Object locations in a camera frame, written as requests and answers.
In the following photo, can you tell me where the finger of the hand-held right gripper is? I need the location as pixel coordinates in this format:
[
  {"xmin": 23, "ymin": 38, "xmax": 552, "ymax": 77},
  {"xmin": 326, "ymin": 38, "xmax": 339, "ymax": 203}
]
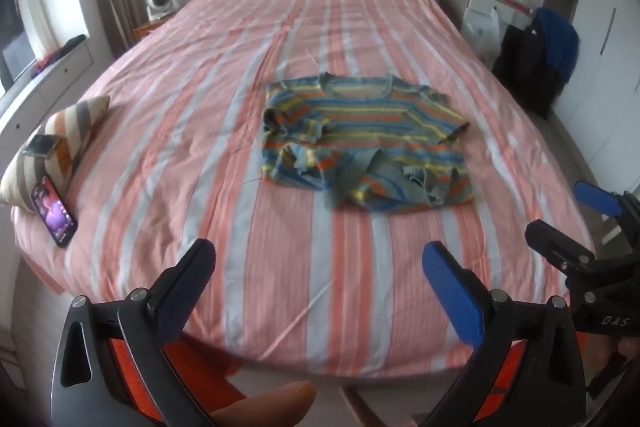
[
  {"xmin": 525, "ymin": 219, "xmax": 597, "ymax": 279},
  {"xmin": 574, "ymin": 180, "xmax": 640, "ymax": 229}
]

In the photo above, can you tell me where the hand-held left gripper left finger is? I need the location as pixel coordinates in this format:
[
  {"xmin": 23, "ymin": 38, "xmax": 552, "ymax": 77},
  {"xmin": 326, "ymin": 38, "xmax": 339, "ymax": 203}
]
[{"xmin": 50, "ymin": 238, "xmax": 217, "ymax": 427}]

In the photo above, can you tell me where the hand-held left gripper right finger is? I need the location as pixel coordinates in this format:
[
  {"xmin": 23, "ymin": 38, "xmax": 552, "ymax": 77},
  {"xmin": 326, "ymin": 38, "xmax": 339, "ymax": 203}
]
[{"xmin": 421, "ymin": 242, "xmax": 587, "ymax": 427}]

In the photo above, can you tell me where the striped knit sweater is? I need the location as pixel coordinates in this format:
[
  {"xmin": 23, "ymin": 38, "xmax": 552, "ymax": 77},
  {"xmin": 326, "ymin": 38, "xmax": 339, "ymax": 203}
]
[{"xmin": 260, "ymin": 73, "xmax": 477, "ymax": 212}]

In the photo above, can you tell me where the pile of dark clothes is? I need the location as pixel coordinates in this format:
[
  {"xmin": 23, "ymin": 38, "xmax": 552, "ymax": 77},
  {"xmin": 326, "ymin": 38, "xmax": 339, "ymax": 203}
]
[{"xmin": 492, "ymin": 24, "xmax": 566, "ymax": 118}]

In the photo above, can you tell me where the white wardrobe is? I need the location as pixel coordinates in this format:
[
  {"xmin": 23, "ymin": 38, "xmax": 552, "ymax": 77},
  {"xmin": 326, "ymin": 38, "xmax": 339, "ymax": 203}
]
[{"xmin": 545, "ymin": 0, "xmax": 640, "ymax": 188}]

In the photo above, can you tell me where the black smartphone with lit screen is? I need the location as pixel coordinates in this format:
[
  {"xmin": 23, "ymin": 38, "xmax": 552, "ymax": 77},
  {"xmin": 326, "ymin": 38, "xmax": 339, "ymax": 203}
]
[{"xmin": 31, "ymin": 175, "xmax": 79, "ymax": 249}]

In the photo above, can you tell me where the bed with pink striped cover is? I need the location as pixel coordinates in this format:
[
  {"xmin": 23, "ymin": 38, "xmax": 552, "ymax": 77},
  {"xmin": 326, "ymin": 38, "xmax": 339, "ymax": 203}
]
[{"xmin": 11, "ymin": 0, "xmax": 598, "ymax": 378}]

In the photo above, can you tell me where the striped pillow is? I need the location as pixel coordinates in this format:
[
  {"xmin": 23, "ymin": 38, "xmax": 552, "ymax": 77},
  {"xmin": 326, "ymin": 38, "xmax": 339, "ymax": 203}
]
[{"xmin": 0, "ymin": 94, "xmax": 112, "ymax": 208}]

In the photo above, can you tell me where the smartphone in grey case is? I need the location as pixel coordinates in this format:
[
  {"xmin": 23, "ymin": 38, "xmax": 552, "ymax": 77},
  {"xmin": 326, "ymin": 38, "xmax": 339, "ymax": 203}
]
[{"xmin": 22, "ymin": 134, "xmax": 62, "ymax": 158}]

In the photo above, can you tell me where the white plastic bag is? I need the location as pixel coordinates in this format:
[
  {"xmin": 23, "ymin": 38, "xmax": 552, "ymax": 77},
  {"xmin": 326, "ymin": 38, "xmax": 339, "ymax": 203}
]
[{"xmin": 460, "ymin": 6, "xmax": 502, "ymax": 64}]

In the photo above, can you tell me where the white windowsill cabinet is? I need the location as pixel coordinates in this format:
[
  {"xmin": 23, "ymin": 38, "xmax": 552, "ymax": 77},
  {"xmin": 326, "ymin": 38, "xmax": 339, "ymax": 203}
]
[{"xmin": 0, "ymin": 39, "xmax": 96, "ymax": 148}]

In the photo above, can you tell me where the wooden nightstand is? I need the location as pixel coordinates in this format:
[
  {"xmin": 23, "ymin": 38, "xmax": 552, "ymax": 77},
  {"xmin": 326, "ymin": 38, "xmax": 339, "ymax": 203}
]
[{"xmin": 132, "ymin": 18, "xmax": 172, "ymax": 40}]

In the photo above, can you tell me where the dark object on windowsill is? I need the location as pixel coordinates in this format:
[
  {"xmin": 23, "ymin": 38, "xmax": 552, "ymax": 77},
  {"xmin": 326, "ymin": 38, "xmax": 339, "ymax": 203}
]
[{"xmin": 54, "ymin": 34, "xmax": 89, "ymax": 58}]

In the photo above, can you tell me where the white round camera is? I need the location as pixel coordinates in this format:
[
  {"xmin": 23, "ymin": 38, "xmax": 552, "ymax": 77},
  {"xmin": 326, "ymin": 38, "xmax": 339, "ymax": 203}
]
[{"xmin": 146, "ymin": 0, "xmax": 178, "ymax": 20}]

